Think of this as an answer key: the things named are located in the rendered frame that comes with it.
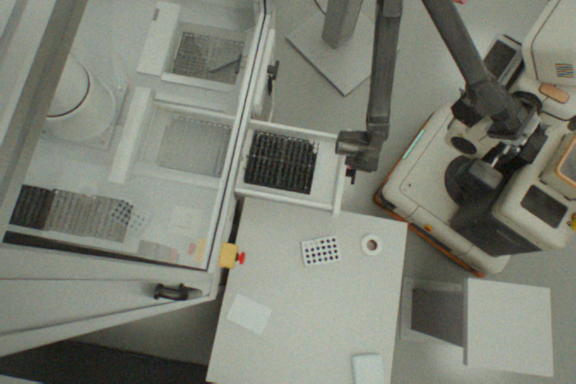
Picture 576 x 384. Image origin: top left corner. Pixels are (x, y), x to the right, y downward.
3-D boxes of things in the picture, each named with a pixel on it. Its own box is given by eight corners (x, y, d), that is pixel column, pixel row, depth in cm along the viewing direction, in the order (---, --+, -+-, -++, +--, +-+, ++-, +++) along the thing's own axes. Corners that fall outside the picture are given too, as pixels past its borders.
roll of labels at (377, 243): (370, 261, 146) (373, 260, 142) (355, 246, 147) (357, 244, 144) (383, 246, 148) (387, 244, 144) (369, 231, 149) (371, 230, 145)
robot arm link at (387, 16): (409, -17, 90) (401, -31, 98) (381, -15, 90) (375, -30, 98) (388, 147, 117) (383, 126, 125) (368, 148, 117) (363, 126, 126)
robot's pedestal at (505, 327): (460, 284, 219) (553, 285, 146) (459, 346, 211) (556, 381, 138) (402, 277, 219) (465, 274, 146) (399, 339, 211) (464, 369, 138)
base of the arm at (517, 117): (517, 141, 111) (538, 106, 114) (505, 119, 107) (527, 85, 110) (487, 138, 118) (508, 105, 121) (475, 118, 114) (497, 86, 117)
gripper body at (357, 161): (346, 146, 134) (352, 138, 127) (378, 153, 135) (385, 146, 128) (343, 165, 132) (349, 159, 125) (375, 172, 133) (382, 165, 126)
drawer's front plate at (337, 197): (346, 139, 151) (352, 128, 141) (334, 219, 144) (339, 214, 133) (342, 138, 151) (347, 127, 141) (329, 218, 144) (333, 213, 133)
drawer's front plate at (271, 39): (275, 45, 160) (275, 28, 149) (260, 117, 153) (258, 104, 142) (270, 45, 160) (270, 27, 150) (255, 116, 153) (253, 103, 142)
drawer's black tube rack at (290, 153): (317, 147, 148) (319, 141, 142) (309, 196, 144) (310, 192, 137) (255, 135, 149) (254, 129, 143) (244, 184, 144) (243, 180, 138)
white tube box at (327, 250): (335, 237, 148) (337, 235, 144) (339, 261, 146) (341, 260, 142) (300, 242, 147) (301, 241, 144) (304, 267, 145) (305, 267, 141)
